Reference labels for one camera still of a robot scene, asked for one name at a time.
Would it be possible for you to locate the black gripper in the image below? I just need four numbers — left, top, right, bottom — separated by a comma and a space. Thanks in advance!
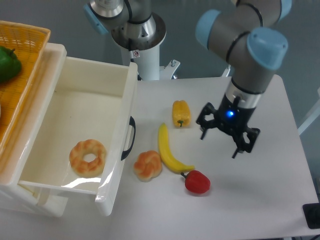
196, 95, 260, 159

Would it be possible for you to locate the glazed ring donut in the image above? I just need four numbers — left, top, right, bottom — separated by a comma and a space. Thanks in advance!
69, 139, 107, 178

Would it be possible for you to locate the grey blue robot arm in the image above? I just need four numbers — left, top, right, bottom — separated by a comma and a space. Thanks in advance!
195, 0, 292, 154

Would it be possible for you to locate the open white drawer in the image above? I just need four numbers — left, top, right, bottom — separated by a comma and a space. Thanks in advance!
19, 57, 138, 216

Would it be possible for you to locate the white drawer cabinet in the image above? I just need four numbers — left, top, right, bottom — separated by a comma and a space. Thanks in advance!
0, 43, 68, 217

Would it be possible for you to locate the yellow bell pepper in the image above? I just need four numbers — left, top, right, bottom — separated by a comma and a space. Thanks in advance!
171, 100, 191, 128

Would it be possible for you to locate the red bell pepper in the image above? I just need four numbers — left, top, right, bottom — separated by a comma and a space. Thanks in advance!
180, 170, 211, 195

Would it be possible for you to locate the yellow banana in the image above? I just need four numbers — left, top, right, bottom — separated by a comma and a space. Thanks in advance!
157, 123, 195, 174

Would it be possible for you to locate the twisted round bread bun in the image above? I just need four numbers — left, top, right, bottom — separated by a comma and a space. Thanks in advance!
133, 150, 162, 182

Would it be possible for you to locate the black device at edge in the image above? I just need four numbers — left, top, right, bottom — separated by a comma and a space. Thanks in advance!
302, 203, 320, 229

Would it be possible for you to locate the orange plastic basket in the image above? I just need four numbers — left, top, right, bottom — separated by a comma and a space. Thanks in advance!
0, 20, 51, 153

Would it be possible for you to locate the green bell pepper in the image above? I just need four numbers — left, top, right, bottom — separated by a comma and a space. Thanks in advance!
0, 46, 22, 83

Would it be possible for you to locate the black drawer handle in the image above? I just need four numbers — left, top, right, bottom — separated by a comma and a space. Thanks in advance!
121, 116, 136, 161

